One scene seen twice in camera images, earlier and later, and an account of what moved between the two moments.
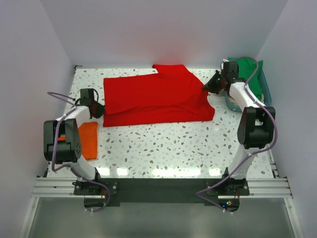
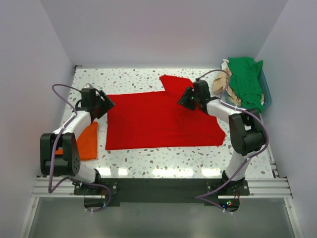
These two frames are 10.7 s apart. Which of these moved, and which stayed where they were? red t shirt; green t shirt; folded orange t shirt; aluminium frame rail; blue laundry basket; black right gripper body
Moved: red t shirt; black right gripper body
Stayed: aluminium frame rail; folded orange t shirt; green t shirt; blue laundry basket
